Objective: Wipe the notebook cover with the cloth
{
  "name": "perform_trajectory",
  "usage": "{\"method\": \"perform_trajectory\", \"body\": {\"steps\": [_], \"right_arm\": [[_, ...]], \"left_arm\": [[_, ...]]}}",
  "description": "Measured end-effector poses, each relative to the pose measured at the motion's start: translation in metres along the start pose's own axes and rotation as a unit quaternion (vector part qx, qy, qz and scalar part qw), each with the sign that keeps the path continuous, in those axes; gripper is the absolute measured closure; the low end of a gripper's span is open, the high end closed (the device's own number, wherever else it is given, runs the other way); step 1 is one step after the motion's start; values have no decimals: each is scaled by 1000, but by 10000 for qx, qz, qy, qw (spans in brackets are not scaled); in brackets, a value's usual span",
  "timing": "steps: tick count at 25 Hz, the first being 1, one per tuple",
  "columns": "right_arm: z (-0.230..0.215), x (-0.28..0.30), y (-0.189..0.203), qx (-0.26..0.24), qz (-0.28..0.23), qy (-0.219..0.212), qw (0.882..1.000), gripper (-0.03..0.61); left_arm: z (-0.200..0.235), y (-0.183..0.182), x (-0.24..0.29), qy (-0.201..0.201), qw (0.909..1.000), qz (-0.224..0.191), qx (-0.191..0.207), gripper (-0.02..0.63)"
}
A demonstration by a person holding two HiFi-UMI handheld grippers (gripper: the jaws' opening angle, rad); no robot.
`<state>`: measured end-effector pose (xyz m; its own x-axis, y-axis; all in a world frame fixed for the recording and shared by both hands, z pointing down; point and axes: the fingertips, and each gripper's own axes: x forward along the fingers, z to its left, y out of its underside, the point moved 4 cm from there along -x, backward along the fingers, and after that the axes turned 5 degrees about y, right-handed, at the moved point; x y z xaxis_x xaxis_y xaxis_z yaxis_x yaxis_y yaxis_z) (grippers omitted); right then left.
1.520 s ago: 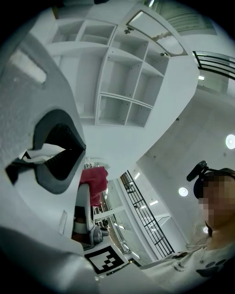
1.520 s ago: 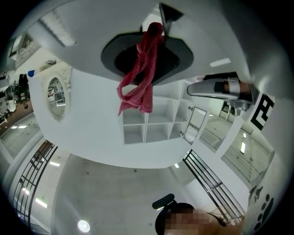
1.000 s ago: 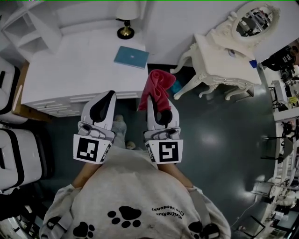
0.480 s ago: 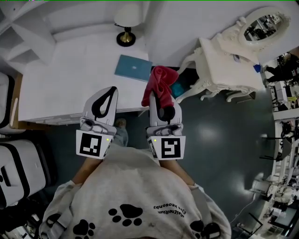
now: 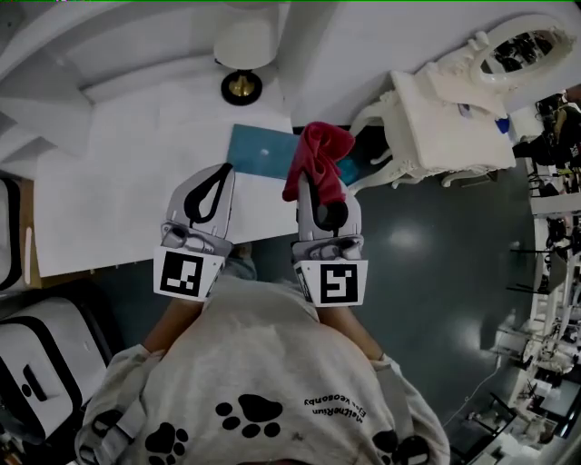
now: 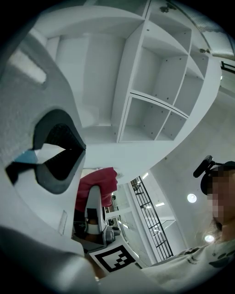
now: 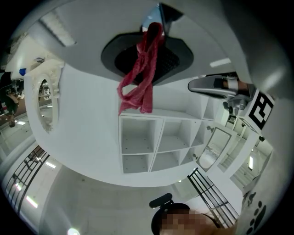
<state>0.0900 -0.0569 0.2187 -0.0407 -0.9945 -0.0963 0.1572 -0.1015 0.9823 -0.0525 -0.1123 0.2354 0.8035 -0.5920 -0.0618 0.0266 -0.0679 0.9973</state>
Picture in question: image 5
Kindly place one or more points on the person's right forearm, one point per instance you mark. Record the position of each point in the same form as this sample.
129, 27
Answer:
349, 331

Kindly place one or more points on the small blue object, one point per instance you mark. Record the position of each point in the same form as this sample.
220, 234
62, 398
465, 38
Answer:
503, 125

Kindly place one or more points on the person's grey paw-print sweatshirt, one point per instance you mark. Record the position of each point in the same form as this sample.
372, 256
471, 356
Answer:
254, 345

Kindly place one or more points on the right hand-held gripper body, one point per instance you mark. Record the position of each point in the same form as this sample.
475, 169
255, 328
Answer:
336, 281

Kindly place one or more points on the teal plastic object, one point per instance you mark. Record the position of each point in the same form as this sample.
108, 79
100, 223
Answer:
348, 170

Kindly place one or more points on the red cloth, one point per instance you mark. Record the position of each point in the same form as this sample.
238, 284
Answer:
318, 154

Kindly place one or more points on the white shelving with clutter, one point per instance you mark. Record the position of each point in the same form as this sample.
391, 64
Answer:
544, 327

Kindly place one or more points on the white lamp with black base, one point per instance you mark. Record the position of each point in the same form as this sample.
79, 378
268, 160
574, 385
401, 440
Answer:
243, 45

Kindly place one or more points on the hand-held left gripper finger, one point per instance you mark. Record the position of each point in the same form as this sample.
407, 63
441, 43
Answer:
222, 209
190, 195

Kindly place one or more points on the person's left forearm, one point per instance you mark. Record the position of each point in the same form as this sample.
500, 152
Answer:
174, 322

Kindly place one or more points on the white ornate chair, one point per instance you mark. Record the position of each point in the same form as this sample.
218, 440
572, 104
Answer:
449, 122

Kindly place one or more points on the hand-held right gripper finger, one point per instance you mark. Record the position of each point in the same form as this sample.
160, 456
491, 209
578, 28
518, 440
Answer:
355, 220
306, 213

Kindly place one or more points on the person's trousers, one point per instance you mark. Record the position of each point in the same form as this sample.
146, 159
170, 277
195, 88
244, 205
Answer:
240, 263

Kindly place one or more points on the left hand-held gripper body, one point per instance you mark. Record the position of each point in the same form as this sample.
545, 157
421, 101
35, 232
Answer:
181, 272

